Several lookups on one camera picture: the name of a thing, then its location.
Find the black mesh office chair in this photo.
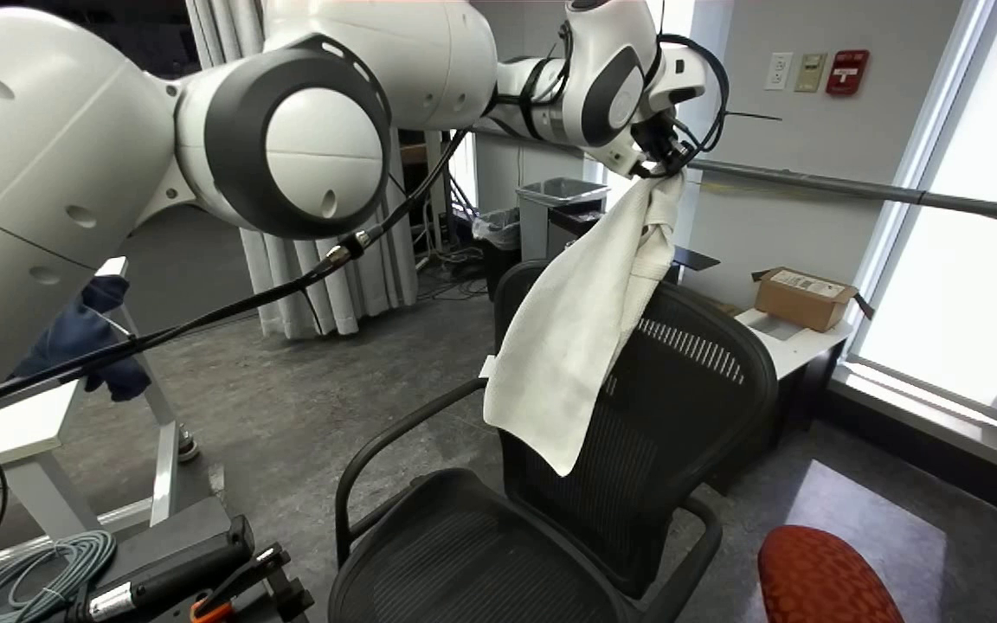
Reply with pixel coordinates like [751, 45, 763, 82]
[331, 284, 776, 623]

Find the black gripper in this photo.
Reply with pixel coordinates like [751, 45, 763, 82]
[631, 115, 687, 176]

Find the orange handled clamp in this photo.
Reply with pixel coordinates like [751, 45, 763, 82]
[187, 544, 317, 623]

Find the white low cabinet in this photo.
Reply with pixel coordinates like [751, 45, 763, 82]
[738, 310, 850, 381]

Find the white work table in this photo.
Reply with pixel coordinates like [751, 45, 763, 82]
[0, 381, 192, 537]

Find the blue cloth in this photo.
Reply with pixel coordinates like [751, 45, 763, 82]
[15, 276, 153, 401]

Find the cardboard box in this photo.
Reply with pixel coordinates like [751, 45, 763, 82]
[755, 268, 853, 334]

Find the red fire alarm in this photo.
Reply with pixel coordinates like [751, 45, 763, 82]
[829, 49, 868, 99]

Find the white light switch plate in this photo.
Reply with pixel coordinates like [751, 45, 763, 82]
[766, 51, 793, 94]

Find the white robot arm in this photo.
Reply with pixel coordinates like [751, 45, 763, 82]
[0, 0, 708, 386]

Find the white towel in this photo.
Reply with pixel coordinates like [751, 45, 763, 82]
[483, 176, 687, 477]

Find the beige wall thermostat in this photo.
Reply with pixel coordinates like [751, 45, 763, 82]
[797, 51, 829, 94]

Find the orange upholstered chair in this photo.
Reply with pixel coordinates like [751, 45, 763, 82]
[760, 527, 903, 623]

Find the coiled grey cable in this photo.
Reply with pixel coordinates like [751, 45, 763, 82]
[0, 527, 119, 623]

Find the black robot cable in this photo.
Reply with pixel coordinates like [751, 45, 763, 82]
[0, 126, 474, 433]

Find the grey wall rail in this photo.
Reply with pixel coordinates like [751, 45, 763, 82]
[689, 159, 997, 217]

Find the grey trash bin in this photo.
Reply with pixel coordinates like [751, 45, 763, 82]
[520, 176, 607, 262]

